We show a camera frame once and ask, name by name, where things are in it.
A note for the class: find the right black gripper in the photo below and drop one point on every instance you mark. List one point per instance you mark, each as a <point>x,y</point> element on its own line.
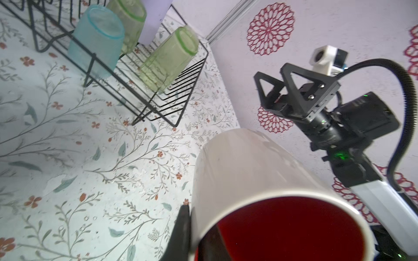
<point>305,101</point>

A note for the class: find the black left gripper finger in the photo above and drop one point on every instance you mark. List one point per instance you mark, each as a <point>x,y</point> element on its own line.
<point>179,243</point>

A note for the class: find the red white mug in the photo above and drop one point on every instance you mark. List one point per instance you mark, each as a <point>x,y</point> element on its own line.
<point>269,207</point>

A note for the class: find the green transparent cup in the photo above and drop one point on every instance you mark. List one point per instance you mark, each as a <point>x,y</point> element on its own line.
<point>166,63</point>
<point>132,14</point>

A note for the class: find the lavender plastic cup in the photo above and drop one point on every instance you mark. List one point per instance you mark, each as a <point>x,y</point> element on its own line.
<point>156,12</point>

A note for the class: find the teal transparent cup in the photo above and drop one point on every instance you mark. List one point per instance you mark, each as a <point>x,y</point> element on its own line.
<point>99,31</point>

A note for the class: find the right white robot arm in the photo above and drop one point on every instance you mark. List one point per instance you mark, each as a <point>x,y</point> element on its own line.
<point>345,133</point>

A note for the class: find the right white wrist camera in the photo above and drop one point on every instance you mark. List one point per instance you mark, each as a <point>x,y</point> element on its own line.
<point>328,60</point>

